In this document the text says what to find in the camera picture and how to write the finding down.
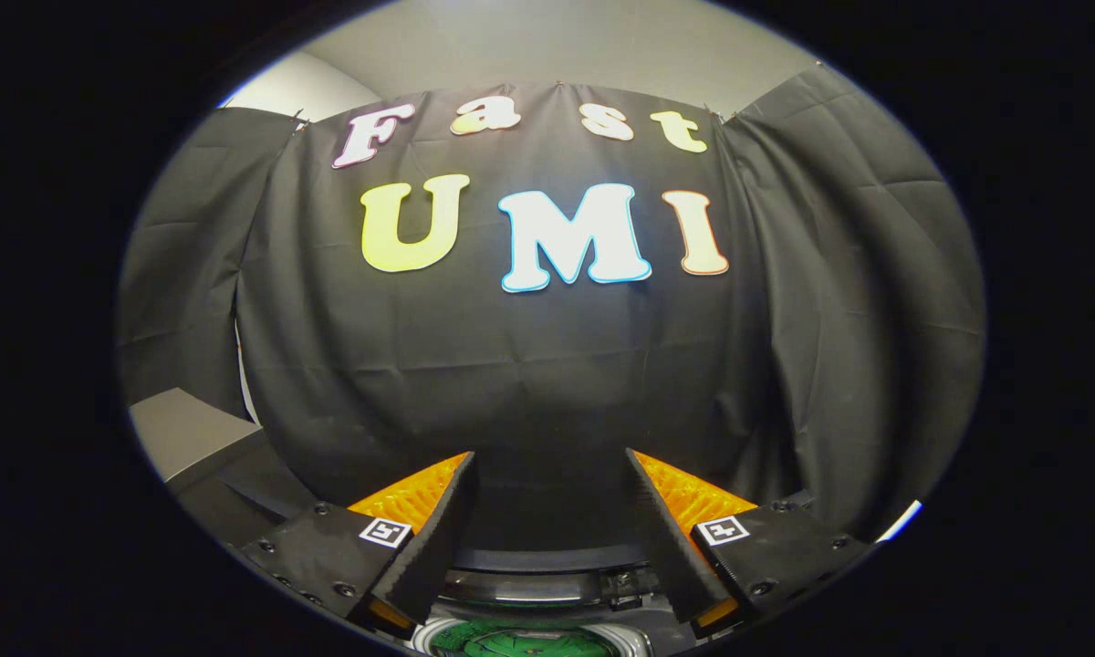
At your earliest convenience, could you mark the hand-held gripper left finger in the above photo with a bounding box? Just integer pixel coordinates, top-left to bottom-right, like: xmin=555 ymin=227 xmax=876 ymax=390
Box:
xmin=237 ymin=451 xmax=478 ymax=640

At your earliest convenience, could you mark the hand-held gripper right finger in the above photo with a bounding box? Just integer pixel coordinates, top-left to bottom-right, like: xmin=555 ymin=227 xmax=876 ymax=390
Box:
xmin=624 ymin=447 xmax=877 ymax=640

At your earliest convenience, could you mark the grey washing machine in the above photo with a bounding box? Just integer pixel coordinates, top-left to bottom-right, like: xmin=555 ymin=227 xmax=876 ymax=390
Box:
xmin=411 ymin=566 xmax=694 ymax=657

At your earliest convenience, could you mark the green polo shirt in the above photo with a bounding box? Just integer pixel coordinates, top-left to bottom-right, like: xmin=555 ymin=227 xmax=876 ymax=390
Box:
xmin=431 ymin=620 xmax=620 ymax=657

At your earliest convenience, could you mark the black backdrop cloth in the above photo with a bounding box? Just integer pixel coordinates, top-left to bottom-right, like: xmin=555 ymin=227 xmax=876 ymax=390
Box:
xmin=117 ymin=66 xmax=986 ymax=548

